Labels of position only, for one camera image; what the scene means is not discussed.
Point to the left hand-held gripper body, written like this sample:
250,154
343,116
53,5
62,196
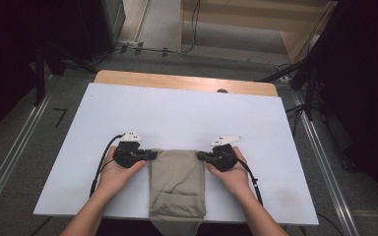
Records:
128,155

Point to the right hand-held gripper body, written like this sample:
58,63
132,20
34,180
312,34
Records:
223,157

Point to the beige pants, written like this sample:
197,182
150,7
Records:
177,183

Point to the person's left hand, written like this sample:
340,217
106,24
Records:
114,178

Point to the person's right hand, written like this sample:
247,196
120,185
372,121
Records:
236,180

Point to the white table board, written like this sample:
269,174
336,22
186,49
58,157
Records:
95,108

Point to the small dark table knob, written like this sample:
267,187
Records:
222,90

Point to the wooden table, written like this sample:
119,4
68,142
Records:
177,80

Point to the black metal stand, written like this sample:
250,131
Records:
310,91

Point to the black tripod stand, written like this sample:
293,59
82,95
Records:
40,75

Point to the dark cabinet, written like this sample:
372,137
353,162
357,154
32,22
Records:
101,26

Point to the wooden shelf unit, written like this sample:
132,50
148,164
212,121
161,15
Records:
236,16

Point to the dark curtain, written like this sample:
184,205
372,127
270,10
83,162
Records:
3,49
367,82

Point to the metal floor rail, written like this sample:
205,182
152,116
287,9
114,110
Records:
328,177
10,164

